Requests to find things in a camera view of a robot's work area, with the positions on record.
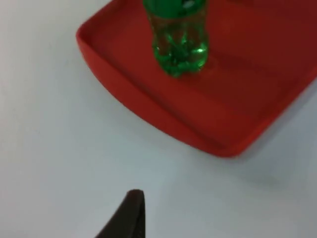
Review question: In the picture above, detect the red plastic tray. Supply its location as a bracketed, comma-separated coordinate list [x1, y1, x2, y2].
[75, 0, 317, 158]

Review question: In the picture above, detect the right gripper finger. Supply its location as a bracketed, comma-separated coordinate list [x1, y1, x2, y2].
[93, 189, 146, 238]

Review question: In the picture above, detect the green plastic bottle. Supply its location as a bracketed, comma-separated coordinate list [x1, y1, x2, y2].
[142, 0, 210, 79]

